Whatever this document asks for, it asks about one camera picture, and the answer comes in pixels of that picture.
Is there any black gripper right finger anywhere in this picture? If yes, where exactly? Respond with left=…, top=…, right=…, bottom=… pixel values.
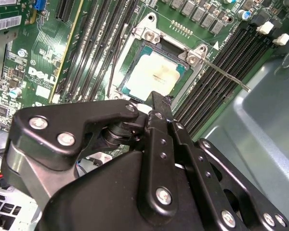
left=164, top=95, right=289, bottom=231

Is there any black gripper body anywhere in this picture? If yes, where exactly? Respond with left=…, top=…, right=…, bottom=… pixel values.
left=38, top=149, right=204, bottom=231

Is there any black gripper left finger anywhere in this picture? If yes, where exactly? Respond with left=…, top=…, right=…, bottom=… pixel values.
left=1, top=90, right=182, bottom=218

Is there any wire locking lever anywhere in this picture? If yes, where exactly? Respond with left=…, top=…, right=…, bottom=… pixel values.
left=105, top=22, right=130, bottom=97
left=199, top=56, right=252, bottom=94

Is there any silver square CPU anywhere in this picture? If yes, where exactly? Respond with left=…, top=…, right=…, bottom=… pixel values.
left=119, top=39, right=192, bottom=102

